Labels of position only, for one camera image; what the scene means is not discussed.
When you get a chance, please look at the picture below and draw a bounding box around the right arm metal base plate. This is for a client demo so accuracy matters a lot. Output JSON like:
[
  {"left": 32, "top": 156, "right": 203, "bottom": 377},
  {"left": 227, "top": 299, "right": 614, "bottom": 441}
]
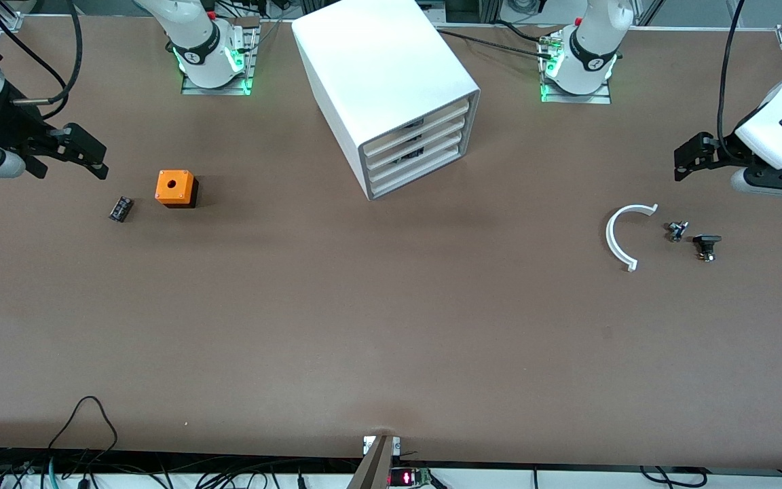
[{"left": 181, "top": 19, "right": 259, "bottom": 96}]

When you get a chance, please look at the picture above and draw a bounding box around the white curved plastic bracket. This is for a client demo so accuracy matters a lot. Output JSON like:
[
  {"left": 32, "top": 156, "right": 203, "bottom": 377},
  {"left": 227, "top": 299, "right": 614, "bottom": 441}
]
[{"left": 606, "top": 203, "right": 659, "bottom": 272}]

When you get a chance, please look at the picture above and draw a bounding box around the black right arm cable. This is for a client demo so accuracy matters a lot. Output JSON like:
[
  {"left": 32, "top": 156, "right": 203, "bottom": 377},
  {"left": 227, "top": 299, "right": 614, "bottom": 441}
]
[{"left": 0, "top": 0, "right": 84, "bottom": 122}]

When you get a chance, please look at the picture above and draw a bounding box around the long black table cable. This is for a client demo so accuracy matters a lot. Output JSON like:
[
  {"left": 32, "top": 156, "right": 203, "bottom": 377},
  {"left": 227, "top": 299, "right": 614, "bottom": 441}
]
[{"left": 435, "top": 29, "right": 558, "bottom": 62}]

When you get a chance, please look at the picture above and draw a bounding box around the short black table cable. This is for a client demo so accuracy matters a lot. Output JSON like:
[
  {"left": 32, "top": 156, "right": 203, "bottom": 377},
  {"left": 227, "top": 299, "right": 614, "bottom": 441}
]
[{"left": 493, "top": 19, "right": 549, "bottom": 43}]

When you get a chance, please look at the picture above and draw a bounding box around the looped thin black cable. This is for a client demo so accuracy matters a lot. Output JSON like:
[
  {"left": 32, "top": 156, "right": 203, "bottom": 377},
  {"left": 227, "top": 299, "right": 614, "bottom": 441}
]
[{"left": 48, "top": 396, "right": 119, "bottom": 469}]

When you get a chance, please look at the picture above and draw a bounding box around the aluminium profile post with bracket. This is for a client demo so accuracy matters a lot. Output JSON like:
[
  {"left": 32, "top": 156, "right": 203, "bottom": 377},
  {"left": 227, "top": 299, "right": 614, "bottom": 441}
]
[{"left": 347, "top": 435, "right": 403, "bottom": 489}]

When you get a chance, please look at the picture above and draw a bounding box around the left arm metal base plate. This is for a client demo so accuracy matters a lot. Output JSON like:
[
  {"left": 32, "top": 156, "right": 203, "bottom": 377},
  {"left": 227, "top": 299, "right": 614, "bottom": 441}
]
[{"left": 540, "top": 31, "right": 612, "bottom": 104}]

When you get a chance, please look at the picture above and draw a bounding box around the small black knob part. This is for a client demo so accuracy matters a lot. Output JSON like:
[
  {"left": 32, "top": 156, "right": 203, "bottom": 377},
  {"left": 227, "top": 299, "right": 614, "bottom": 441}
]
[{"left": 693, "top": 234, "right": 723, "bottom": 263}]

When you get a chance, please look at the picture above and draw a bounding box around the orange box with hole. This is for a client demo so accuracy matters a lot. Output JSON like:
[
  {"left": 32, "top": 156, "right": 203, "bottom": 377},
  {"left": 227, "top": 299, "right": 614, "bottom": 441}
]
[{"left": 155, "top": 170, "right": 200, "bottom": 209}]

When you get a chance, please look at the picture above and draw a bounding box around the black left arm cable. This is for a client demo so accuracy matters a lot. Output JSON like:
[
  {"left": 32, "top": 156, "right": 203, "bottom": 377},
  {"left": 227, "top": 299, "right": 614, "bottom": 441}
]
[{"left": 716, "top": 0, "right": 748, "bottom": 164}]

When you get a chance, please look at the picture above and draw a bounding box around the green board red display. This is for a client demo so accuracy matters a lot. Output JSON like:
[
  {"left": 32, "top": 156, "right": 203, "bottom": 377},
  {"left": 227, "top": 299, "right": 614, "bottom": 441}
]
[{"left": 388, "top": 467, "right": 432, "bottom": 488}]

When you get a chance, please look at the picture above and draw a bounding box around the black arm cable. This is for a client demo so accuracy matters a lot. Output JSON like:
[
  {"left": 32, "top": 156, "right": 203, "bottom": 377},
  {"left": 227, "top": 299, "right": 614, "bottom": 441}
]
[
  {"left": 0, "top": 0, "right": 84, "bottom": 122},
  {"left": 716, "top": 0, "right": 748, "bottom": 164}
]

